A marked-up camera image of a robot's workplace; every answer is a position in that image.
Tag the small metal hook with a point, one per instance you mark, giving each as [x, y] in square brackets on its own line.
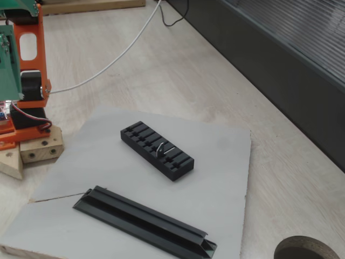
[159, 150]

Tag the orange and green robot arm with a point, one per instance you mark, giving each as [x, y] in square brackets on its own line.
[40, 54]

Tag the black slotted block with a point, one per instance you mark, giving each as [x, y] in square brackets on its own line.
[143, 140]

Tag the red controller circuit board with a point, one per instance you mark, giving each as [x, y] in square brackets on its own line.
[3, 110]

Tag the wooden block with holes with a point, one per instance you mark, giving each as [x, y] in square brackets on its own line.
[40, 151]

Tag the wooden wedge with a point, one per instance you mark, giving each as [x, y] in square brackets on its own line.
[10, 164]

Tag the wooden plank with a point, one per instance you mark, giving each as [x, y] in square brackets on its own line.
[94, 6]

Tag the thin silver strip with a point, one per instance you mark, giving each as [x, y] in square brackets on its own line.
[170, 150]

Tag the grey board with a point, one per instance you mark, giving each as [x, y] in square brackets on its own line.
[210, 167]

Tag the dark cabinet front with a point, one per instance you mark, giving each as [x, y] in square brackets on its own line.
[269, 73]

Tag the ribbed grey panel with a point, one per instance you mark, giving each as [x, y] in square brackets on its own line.
[302, 27]

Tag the black plastic rail profile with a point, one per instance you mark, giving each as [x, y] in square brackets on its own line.
[140, 215]

